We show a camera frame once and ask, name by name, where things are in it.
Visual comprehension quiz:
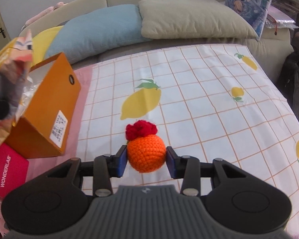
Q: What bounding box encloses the beige sofa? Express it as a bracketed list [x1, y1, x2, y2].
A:
[26, 0, 293, 81]

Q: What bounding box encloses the orange storage box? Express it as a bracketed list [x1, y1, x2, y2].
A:
[5, 53, 81, 159]

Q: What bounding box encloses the light blue pillow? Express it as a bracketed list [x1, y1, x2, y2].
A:
[45, 4, 149, 64]

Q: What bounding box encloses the cluttered side table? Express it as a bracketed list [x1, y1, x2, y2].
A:
[264, 0, 299, 36]

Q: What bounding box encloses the orange crochet ball toy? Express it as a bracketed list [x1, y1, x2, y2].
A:
[125, 120, 166, 173]

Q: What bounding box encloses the yellow pillow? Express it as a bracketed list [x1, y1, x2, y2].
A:
[32, 26, 63, 66]

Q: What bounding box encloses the beige pillow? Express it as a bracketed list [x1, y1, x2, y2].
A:
[139, 0, 258, 39]

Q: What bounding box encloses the pink plush on sofa back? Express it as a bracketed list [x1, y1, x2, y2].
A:
[24, 2, 65, 27]

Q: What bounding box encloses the yellow snack packet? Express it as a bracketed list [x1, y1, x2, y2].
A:
[0, 31, 33, 145]

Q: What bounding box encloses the black backpack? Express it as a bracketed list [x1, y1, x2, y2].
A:
[276, 51, 299, 121]

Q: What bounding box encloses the red Wonderlab box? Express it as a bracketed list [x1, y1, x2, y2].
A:
[0, 144, 29, 200]

